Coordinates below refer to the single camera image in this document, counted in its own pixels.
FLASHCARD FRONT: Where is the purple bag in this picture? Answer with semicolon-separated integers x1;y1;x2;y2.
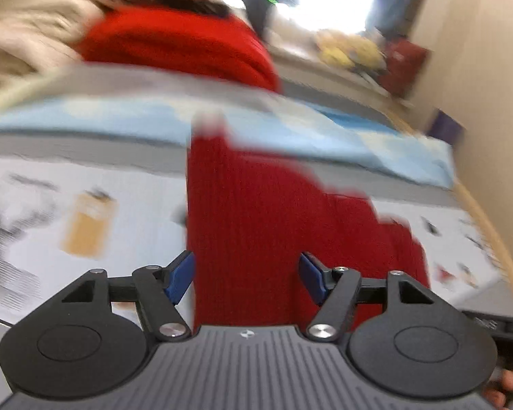
427;109;468;147

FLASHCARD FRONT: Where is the dark red cushion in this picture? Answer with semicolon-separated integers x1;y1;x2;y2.
380;38;431;100

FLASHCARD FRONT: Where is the cream yellow plush toy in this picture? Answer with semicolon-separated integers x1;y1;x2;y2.
315;28;352;67

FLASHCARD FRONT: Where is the window sill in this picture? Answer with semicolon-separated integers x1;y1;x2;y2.
268;47;412;108

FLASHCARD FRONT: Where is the blue curtain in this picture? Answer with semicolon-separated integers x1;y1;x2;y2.
365;0;437;42

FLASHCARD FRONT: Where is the dark red knitted sweater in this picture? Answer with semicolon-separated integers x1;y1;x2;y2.
185;113;432;334

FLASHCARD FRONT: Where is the wooden bed frame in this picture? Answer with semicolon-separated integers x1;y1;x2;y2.
385;107;513;300

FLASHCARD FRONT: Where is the light blue sheet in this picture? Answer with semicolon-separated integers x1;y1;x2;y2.
0;67;455;189

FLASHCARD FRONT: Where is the grey printed bed sheet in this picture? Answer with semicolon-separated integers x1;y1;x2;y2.
0;132;513;410

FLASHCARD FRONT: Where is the red folded blanket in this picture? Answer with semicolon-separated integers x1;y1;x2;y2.
74;6;284;93

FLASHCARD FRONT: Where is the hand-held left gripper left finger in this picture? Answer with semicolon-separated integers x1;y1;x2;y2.
61;250;196;343

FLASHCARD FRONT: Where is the cream folded quilt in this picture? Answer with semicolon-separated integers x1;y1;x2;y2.
0;0;100;91

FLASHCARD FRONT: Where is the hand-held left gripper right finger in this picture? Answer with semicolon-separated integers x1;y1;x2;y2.
298;253;437;344

